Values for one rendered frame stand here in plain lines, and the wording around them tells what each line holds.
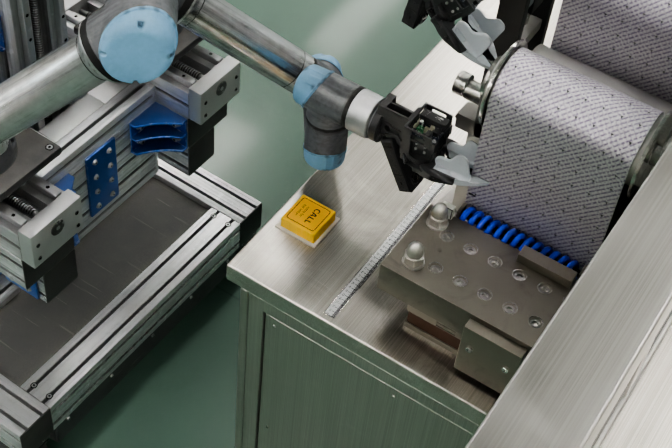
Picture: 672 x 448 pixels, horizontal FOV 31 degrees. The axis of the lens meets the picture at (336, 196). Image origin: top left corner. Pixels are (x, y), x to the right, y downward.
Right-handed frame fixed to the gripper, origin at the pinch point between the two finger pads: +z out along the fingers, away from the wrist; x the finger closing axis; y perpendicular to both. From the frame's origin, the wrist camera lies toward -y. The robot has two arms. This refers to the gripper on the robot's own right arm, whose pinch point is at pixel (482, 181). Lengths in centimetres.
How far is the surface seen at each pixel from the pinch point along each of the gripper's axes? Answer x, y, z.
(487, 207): -0.3, -4.7, 2.0
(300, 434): -26, -57, -14
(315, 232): -12.7, -16.7, -22.8
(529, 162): -0.2, 9.0, 6.8
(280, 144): 78, -109, -88
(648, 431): -53, 35, 42
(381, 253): -8.1, -19.0, -12.0
